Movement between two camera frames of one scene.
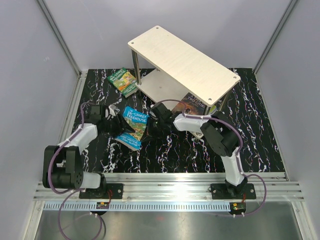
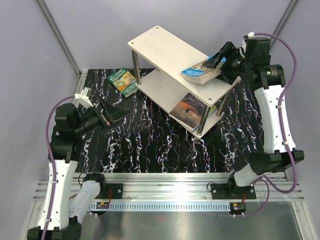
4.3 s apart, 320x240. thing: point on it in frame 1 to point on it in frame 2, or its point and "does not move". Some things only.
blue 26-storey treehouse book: x=137 y=120 to x=199 y=74
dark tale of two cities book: x=193 y=106 does not move
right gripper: x=146 y=137 to x=231 y=53
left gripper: x=123 y=126 to x=111 y=114
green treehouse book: x=124 y=81 does not move
